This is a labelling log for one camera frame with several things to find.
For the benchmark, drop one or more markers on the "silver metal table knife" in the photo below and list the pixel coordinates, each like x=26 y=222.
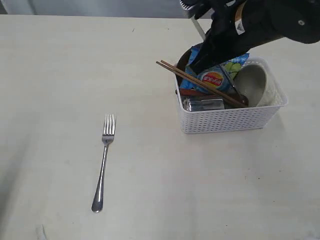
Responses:
x=231 y=82

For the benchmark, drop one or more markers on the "dark brown round plate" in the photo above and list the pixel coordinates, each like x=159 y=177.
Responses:
x=181 y=64

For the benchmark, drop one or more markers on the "brown wooden chopstick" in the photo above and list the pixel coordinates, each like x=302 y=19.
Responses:
x=175 y=72
x=190 y=75

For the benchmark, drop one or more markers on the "silver foil packet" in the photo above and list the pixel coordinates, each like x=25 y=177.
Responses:
x=199 y=105

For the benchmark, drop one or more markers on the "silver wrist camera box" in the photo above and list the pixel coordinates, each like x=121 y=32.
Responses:
x=185 y=5

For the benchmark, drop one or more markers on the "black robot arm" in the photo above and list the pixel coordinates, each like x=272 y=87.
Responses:
x=297 y=20

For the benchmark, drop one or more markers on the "white perforated plastic basket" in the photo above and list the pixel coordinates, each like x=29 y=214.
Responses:
x=237 y=119

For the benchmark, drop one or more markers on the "pale green ceramic bowl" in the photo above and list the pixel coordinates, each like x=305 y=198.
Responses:
x=256 y=84

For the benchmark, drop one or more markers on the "silver metal fork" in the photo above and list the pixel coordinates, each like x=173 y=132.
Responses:
x=108 y=135

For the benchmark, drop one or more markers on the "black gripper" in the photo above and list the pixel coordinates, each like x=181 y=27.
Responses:
x=237 y=26

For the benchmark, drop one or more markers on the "blue potato chips bag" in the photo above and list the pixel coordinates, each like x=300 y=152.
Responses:
x=214 y=76

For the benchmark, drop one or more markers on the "dark brown wooden spoon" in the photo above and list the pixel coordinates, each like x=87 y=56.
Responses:
x=193 y=94

